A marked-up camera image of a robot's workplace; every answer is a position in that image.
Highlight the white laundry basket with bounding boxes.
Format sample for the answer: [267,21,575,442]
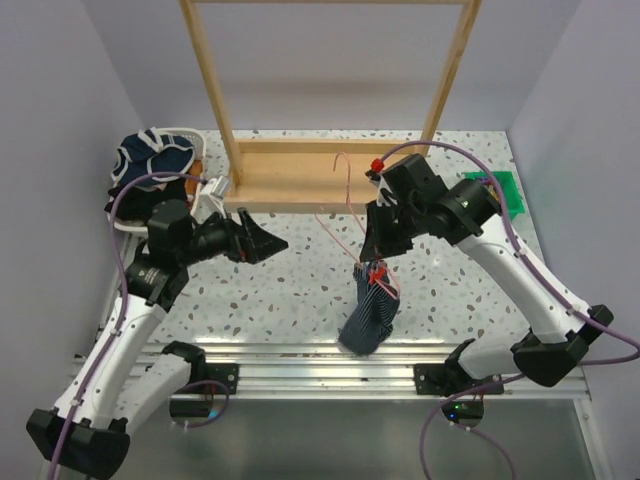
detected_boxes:
[104,127,207,236]

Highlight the pink wire hanger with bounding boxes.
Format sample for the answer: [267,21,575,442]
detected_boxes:
[313,152,401,300]

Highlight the wooden hanging rack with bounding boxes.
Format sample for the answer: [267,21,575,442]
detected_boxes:
[180,1,481,214]

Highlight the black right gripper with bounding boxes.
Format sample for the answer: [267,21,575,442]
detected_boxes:
[362,198,427,261]

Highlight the orange garment in basket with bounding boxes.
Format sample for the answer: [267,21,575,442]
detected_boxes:
[185,159,203,204]

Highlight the black garment in basket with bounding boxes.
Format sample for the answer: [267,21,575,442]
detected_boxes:
[116,180,189,225]

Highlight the green clothespin bin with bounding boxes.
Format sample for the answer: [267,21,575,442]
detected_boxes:
[463,171,526,220]

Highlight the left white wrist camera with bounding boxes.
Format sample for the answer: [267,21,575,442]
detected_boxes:
[191,175,231,218]

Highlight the aluminium mounting rail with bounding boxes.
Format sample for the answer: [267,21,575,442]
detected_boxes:
[69,342,586,401]

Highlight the blue clothespin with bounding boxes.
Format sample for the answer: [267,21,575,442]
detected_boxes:
[353,264,369,283]

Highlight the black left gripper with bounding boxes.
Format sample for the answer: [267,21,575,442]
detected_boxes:
[177,205,287,265]

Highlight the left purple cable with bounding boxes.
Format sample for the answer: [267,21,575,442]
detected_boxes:
[47,172,231,480]

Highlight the colourful clothespins in bin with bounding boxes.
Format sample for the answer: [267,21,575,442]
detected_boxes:
[466,172,502,202]

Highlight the navy striped underwear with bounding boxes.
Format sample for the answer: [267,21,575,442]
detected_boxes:
[338,261,400,356]

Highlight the red clothespin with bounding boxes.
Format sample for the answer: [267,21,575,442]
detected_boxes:
[368,264,389,285]

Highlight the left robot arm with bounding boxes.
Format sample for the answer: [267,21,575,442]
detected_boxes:
[26,200,288,479]

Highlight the navy white-trimmed underwear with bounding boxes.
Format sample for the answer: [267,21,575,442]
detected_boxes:
[111,127,196,187]

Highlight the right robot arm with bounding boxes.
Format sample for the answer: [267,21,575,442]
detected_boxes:
[360,154,613,396]

